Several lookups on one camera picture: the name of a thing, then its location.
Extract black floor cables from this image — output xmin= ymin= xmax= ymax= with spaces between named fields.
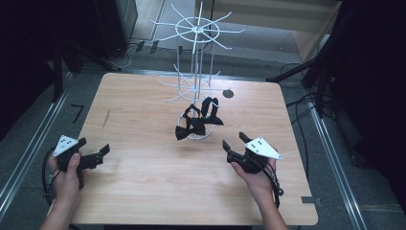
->
xmin=280 ymin=61 xmax=324 ymax=154

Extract person's left hand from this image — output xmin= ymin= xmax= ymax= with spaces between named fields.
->
xmin=47 ymin=152 xmax=87 ymax=205

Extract light wooden cabinet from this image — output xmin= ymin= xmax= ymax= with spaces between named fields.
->
xmin=194 ymin=0 xmax=342 ymax=63

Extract person's right hand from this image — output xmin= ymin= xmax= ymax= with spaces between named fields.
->
xmin=230 ymin=157 xmax=278 ymax=202

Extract white floor cable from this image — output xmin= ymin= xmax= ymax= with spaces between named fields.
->
xmin=115 ymin=43 xmax=139 ymax=70

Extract white wire display rack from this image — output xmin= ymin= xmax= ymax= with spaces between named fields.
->
xmin=149 ymin=1 xmax=245 ymax=142

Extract hand-held gripper cable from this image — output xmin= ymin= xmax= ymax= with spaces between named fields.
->
xmin=262 ymin=165 xmax=285 ymax=209
xmin=41 ymin=146 xmax=57 ymax=207

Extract black cabinet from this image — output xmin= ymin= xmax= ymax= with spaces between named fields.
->
xmin=94 ymin=0 xmax=139 ymax=60

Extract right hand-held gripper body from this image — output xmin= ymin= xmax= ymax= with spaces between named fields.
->
xmin=226 ymin=136 xmax=283 ymax=175

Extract left hand-held gripper cable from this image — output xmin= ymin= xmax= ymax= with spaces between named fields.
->
xmin=41 ymin=146 xmax=57 ymax=207

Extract right hand-held gripper cable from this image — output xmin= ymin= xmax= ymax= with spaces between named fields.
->
xmin=262 ymin=165 xmax=285 ymax=209

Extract black metal stand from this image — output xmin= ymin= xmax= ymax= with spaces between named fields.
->
xmin=51 ymin=37 xmax=123 ymax=104
xmin=265 ymin=37 xmax=344 ymax=119

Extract black bow tie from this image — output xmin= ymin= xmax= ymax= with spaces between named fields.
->
xmin=174 ymin=103 xmax=207 ymax=142
xmin=191 ymin=96 xmax=225 ymax=127

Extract metal floor rail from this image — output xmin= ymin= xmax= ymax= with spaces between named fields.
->
xmin=309 ymin=106 xmax=368 ymax=230
xmin=0 ymin=72 xmax=74 ymax=214

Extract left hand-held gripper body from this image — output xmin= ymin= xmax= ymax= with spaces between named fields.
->
xmin=53 ymin=134 xmax=103 ymax=190

